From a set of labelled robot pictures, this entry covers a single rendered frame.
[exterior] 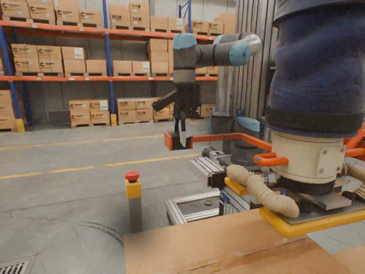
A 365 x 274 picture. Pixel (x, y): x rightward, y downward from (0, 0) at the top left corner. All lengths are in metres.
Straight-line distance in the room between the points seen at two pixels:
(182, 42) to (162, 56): 7.07
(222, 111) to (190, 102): 0.42
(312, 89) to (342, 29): 0.13
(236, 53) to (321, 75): 0.28
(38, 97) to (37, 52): 1.87
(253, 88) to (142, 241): 0.97
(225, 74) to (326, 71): 0.64
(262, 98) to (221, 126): 0.34
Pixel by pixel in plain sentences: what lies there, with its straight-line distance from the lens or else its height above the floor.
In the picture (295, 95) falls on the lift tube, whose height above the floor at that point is 1.42.
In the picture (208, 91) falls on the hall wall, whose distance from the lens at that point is 9.81.
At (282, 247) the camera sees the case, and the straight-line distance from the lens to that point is 0.81.
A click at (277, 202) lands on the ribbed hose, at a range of 0.54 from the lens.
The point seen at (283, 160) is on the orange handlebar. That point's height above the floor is 1.25.
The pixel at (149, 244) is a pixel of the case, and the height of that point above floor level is 0.95.
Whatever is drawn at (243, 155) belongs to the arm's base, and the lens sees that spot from 1.13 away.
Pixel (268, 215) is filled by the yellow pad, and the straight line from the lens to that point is 0.59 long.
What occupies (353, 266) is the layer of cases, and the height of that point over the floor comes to 0.54.
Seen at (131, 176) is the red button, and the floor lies 1.04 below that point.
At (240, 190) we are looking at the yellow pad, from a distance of 0.68.
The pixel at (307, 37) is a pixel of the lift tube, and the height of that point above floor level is 1.55.
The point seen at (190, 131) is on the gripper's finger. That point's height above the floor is 1.29.
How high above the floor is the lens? 1.45
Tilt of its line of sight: 15 degrees down
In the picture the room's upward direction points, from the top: straight up
